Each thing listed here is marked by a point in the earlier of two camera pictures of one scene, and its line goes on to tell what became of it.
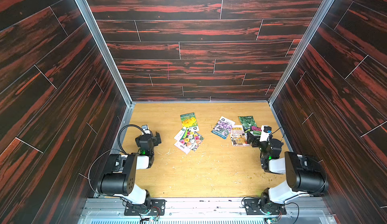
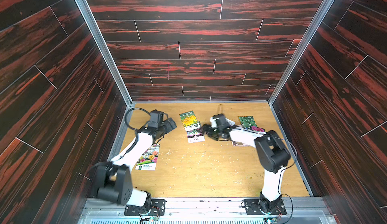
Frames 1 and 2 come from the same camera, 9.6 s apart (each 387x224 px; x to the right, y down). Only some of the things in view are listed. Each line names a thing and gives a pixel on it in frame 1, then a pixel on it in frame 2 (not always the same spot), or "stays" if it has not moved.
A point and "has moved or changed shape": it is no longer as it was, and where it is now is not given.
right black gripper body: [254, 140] to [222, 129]
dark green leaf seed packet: [247, 121] stays
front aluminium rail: [300, 210] stays
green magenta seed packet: [256, 131] stays
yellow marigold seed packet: [188, 121] stays
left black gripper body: [153, 142] to [165, 127]
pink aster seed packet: [188, 142] to [195, 135]
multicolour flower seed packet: [191, 140] has moved or changed shape
